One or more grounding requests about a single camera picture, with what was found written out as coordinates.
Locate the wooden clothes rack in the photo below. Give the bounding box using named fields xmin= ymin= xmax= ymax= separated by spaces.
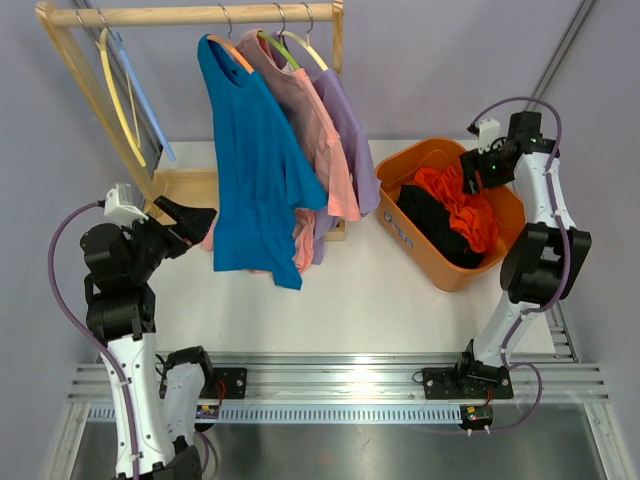
xmin=35 ymin=1 xmax=344 ymax=214

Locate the pink t shirt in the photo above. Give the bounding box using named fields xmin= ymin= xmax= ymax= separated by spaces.
xmin=199 ymin=29 xmax=362 ymax=274

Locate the green hanger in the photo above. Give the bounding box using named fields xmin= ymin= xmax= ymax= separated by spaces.
xmin=258 ymin=3 xmax=300 ymax=70

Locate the orange tan hanger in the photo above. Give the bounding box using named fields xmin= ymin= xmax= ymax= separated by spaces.
xmin=206 ymin=4 xmax=254 ymax=74

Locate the light blue hanger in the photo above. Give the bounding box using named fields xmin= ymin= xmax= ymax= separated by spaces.
xmin=96 ymin=9 xmax=177 ymax=167

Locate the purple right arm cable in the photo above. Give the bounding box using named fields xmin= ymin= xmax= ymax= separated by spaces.
xmin=472 ymin=95 xmax=574 ymax=436

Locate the cream hanger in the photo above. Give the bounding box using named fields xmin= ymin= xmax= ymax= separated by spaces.
xmin=277 ymin=3 xmax=329 ymax=71

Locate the orange plastic basket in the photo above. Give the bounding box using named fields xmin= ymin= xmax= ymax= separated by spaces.
xmin=375 ymin=138 xmax=526 ymax=292

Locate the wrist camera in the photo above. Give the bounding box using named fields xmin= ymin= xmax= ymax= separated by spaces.
xmin=468 ymin=118 xmax=501 ymax=154
xmin=103 ymin=183 xmax=149 ymax=227

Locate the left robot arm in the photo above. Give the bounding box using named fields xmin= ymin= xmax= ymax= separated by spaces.
xmin=80 ymin=188 xmax=217 ymax=479

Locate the aluminium frame rail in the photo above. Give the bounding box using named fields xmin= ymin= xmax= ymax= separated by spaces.
xmin=47 ymin=349 xmax=626 ymax=480

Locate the purple t shirt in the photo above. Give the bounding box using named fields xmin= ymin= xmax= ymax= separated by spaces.
xmin=274 ymin=42 xmax=382 ymax=266

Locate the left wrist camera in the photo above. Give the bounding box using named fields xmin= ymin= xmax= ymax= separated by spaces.
xmin=103 ymin=183 xmax=149 ymax=227

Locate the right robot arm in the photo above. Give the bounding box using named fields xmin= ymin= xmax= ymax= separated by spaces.
xmin=421 ymin=111 xmax=592 ymax=400

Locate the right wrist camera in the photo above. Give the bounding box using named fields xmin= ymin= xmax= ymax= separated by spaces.
xmin=468 ymin=118 xmax=501 ymax=154

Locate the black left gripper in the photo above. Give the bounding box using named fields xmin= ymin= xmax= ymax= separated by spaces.
xmin=123 ymin=195 xmax=216 ymax=281

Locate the orange t shirt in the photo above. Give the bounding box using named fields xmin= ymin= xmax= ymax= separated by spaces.
xmin=413 ymin=165 xmax=499 ymax=254

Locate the yellow hanger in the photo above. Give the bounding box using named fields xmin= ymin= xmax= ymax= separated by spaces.
xmin=95 ymin=23 xmax=147 ymax=168

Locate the blue t shirt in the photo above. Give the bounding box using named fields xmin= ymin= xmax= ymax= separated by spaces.
xmin=197 ymin=37 xmax=328 ymax=290

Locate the black t shirt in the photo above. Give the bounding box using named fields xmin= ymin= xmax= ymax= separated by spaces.
xmin=396 ymin=184 xmax=484 ymax=269

